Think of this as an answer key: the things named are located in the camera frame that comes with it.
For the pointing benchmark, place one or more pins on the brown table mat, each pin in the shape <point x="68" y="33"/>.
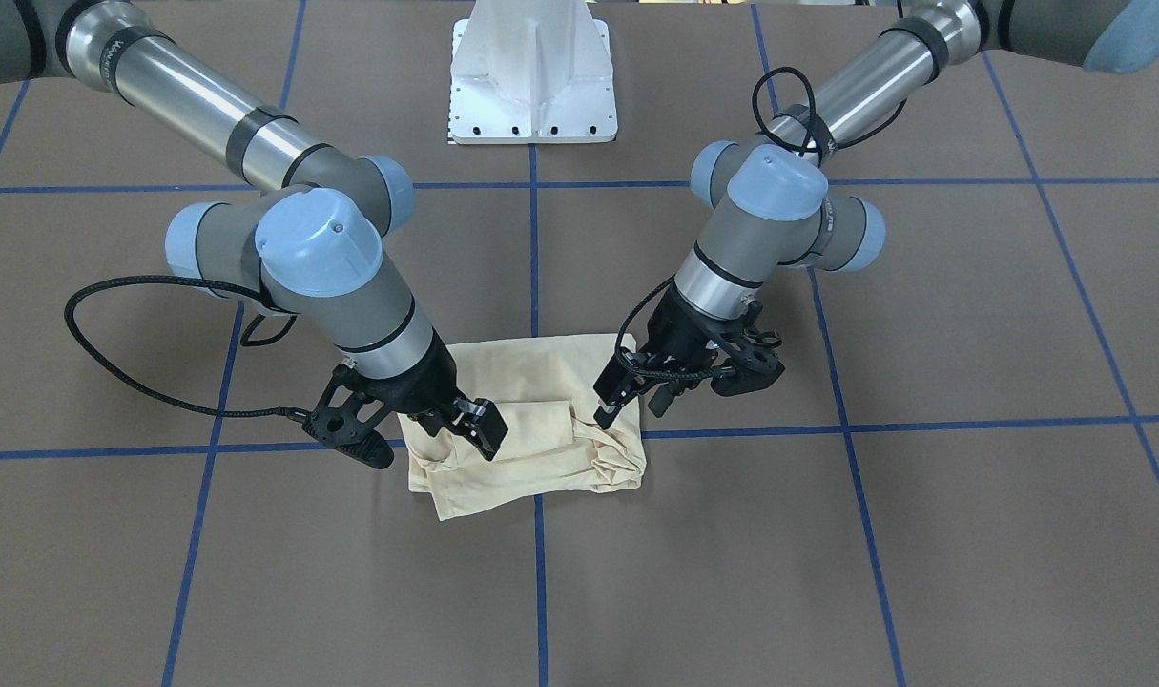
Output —
<point x="954" y="483"/>

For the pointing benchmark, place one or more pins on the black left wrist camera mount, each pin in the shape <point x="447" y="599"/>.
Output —
<point x="752" y="361"/>

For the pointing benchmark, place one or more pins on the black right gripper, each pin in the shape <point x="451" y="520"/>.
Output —
<point x="423" y="380"/>

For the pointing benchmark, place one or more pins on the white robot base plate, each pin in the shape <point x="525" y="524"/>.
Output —
<point x="531" y="72"/>

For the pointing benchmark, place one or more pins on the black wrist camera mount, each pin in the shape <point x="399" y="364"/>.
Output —
<point x="346" y="419"/>
<point x="752" y="361"/>

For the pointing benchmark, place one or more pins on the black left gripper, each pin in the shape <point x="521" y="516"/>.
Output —
<point x="679" y="329"/>

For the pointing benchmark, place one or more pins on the beige long-sleeve printed shirt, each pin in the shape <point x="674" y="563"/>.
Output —
<point x="543" y="388"/>

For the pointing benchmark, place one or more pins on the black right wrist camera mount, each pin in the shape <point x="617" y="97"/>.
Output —
<point x="346" y="419"/>

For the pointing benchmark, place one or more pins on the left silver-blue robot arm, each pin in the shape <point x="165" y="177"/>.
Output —
<point x="771" y="203"/>

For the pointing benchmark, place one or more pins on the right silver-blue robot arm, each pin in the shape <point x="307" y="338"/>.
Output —
<point x="310" y="246"/>

